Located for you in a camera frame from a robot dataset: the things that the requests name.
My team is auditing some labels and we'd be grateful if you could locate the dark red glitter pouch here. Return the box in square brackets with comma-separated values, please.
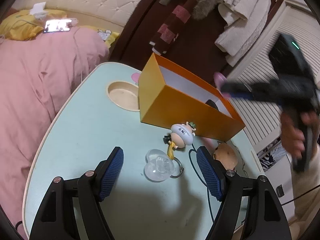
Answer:
[206, 99, 219, 111]

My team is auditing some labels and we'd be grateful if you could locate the clear heart-shaped case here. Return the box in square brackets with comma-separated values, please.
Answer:
[144, 149, 175, 182]

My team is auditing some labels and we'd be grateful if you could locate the white louvered closet door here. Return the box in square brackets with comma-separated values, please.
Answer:
[224, 4, 320, 153]

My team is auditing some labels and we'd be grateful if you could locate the cartoon figure keychain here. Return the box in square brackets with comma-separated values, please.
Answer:
[163, 121, 196, 160]

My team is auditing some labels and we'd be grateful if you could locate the yellow pillow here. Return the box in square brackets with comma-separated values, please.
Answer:
[1, 10, 67, 41]

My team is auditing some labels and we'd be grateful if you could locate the white knitted sweater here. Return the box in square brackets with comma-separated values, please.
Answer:
[215, 0, 271, 67]

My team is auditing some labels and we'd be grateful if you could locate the brown potato plush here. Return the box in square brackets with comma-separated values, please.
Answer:
[213, 143, 238, 170]

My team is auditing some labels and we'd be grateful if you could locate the person right hand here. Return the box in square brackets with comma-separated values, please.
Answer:
[280, 112, 319, 159]

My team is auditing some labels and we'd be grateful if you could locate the white charger box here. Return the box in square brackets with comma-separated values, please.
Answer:
[29, 2, 47, 20]

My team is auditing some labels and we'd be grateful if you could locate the red pink striped scarf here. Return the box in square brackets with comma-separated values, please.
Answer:
[149, 0, 199, 55]

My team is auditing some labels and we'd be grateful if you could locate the pink duvet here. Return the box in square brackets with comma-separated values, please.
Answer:
[1, 27, 109, 233]

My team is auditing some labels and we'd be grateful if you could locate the smartphone on bed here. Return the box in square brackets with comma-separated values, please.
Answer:
[43, 18, 72, 33]

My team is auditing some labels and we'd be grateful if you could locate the black cable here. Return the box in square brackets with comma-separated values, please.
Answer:
[188, 139, 249, 224]

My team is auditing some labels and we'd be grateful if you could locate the orange cardboard box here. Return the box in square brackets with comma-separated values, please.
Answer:
[138, 54, 245, 141]

